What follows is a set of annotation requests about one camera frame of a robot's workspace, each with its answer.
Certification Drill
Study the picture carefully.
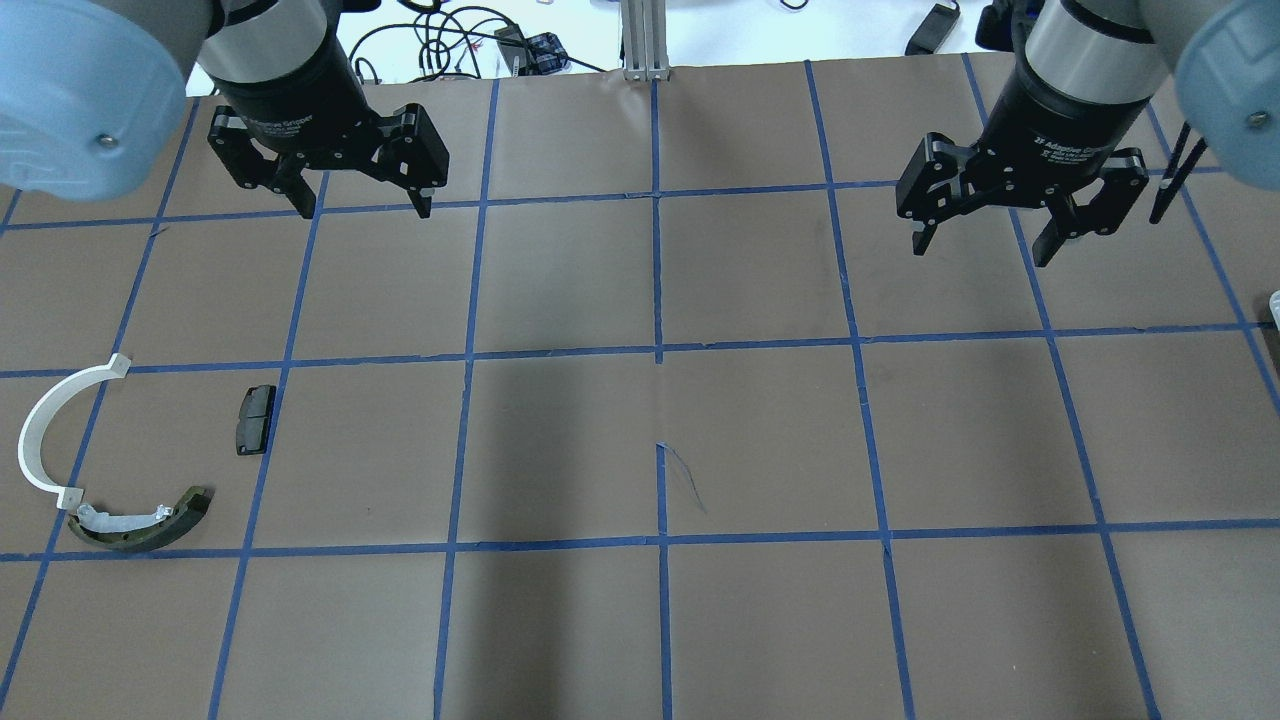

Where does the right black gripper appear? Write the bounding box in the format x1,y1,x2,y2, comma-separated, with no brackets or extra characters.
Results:
895,70,1149,268

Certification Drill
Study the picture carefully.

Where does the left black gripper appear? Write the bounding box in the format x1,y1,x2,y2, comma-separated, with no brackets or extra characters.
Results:
207,38,451,220

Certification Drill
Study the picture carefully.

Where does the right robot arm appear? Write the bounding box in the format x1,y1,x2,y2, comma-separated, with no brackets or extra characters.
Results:
895,1,1279,266

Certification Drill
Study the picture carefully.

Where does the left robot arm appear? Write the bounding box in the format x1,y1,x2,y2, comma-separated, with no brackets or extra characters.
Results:
1,1,451,218

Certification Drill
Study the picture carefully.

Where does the black brake pad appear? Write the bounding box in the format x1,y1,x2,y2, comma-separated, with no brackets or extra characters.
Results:
236,384,276,456

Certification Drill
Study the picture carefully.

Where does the olive brake shoe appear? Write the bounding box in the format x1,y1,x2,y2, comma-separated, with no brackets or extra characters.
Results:
67,486,212,553

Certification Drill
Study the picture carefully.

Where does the white curved plastic part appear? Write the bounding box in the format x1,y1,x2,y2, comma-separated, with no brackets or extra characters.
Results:
17,354,132,512

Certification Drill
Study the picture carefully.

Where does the aluminium frame post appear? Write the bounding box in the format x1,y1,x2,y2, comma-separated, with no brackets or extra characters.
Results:
618,0,669,82

